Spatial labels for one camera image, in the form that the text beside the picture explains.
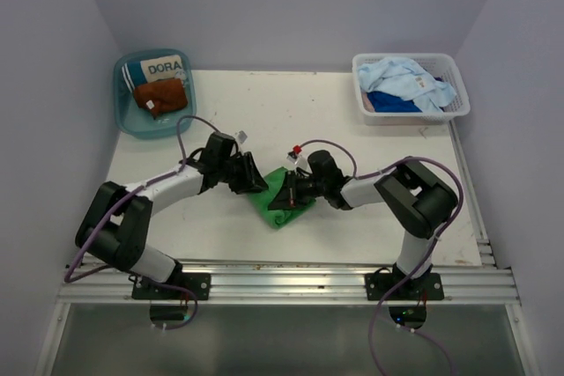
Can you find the blue plastic tub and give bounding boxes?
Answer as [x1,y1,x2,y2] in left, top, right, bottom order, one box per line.
[113,48,197,139]

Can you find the aluminium mounting rail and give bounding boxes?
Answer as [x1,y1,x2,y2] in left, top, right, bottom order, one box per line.
[56,260,520,306]

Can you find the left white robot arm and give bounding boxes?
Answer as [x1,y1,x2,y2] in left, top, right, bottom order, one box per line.
[64,131,268,299]

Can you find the white plastic basket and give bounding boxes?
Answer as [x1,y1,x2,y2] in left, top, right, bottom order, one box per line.
[352,53,471,125]

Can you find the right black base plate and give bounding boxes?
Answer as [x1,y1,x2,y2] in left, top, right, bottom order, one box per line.
[364,267,445,301]

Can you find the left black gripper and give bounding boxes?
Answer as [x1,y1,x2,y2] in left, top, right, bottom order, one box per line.
[218,151,268,195]

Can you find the dark blue towel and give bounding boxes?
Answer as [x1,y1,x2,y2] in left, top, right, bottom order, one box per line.
[367,91,421,114]

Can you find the Dora printed rolled towel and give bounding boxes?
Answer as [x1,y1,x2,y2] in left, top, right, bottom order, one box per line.
[121,55,185,91]

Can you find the light blue towel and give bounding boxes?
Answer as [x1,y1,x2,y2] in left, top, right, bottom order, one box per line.
[357,56,456,114]

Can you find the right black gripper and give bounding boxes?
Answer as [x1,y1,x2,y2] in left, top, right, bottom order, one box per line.
[269,170,328,211]

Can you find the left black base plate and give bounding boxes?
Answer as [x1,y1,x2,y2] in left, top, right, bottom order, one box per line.
[129,272,212,300]

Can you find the brown rolled towel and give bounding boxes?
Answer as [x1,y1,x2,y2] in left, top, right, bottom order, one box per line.
[133,78,189,120]

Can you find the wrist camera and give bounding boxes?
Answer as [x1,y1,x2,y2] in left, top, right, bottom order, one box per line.
[233,130,248,144]
[287,144,309,172]

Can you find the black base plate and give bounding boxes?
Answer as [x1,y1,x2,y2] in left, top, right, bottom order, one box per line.
[129,272,212,300]
[364,267,445,301]

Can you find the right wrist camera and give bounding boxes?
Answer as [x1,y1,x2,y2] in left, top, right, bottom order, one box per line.
[287,144,309,172]

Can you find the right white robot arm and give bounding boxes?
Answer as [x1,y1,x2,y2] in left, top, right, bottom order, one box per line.
[268,150,463,299]

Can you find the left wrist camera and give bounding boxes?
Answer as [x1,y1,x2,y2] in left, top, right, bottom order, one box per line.
[233,130,248,144]

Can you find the pink towel in basket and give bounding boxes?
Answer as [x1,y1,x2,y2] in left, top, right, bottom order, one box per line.
[361,92,375,113]

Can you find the green microfiber towel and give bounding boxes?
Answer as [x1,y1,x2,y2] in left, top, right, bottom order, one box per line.
[247,166,316,230]

